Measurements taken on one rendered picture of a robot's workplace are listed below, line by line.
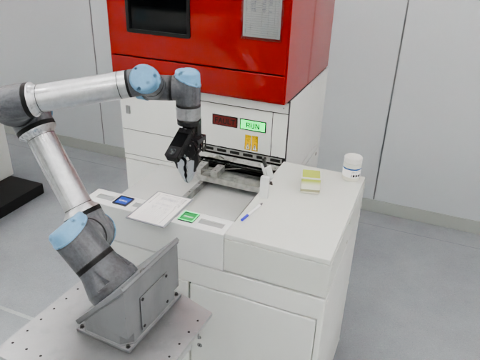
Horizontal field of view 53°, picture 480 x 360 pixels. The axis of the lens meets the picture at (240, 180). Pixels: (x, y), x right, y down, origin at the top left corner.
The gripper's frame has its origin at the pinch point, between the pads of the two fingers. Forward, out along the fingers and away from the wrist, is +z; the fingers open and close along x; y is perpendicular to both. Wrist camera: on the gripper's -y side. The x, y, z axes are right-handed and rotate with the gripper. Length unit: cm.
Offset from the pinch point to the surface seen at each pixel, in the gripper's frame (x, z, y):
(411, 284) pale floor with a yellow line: -80, 111, 129
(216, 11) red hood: 15, -45, 54
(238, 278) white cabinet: -20.9, 29.9, -4.0
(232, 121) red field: 9, 0, 58
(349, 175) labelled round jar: -45, 11, 51
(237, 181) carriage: 1, 23, 48
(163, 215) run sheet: 8.0, 14.3, -1.9
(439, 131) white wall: -79, 41, 207
